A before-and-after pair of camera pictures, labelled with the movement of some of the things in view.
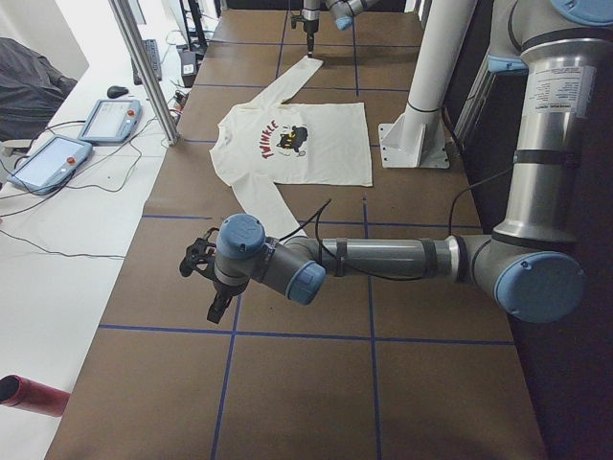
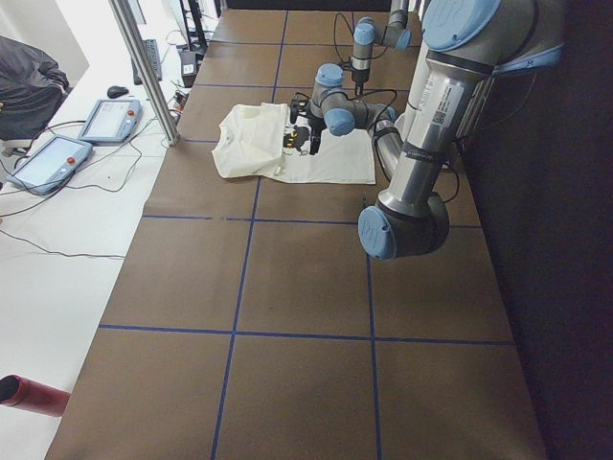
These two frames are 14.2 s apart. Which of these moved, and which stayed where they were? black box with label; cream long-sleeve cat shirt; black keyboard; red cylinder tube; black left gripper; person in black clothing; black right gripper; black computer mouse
Moved: black right gripper; black left gripper; cream long-sleeve cat shirt
Stayed: black box with label; black keyboard; red cylinder tube; person in black clothing; black computer mouse
